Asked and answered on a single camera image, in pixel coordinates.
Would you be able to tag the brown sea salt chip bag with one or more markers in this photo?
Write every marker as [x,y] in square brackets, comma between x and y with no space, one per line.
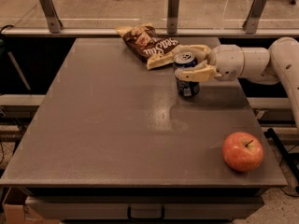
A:
[144,42]

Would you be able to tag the clear glass barrier panel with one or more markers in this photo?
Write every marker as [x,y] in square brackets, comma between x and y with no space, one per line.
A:
[95,14]

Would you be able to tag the red apple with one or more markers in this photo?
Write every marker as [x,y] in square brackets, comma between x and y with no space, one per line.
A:
[242,152]

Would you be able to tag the middle metal bracket post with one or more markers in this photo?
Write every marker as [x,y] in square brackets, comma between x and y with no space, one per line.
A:
[172,16]

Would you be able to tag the right metal bracket post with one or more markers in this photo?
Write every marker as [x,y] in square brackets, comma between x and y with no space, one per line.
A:
[251,23]

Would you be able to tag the blue pepsi can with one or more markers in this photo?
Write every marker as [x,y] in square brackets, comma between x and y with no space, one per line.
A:
[183,64]

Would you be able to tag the left metal bracket post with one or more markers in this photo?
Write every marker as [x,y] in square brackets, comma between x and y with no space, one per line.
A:
[53,22]

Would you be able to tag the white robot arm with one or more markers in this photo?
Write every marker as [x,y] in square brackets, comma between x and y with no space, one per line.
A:
[278,63]

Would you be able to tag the cardboard box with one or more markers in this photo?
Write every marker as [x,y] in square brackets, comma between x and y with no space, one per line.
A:
[17,212]

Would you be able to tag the grey drawer with handle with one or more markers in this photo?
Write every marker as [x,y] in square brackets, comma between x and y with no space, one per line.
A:
[144,208]

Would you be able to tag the metal bracket post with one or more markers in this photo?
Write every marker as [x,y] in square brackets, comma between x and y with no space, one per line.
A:
[172,16]
[53,22]
[251,23]

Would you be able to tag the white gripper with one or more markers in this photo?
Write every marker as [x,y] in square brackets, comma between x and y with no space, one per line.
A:
[228,62]

